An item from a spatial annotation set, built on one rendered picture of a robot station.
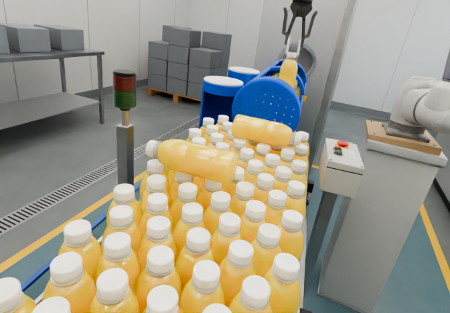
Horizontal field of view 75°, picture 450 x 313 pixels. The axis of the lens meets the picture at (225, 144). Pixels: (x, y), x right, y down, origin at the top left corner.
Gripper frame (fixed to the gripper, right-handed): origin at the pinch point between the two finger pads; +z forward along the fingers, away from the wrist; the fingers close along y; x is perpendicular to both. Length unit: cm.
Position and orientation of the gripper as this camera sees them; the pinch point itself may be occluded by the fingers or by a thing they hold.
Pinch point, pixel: (293, 46)
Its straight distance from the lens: 128.6
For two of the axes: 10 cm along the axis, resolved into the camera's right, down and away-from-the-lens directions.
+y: -9.5, -2.2, 2.2
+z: -1.2, 9.1, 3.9
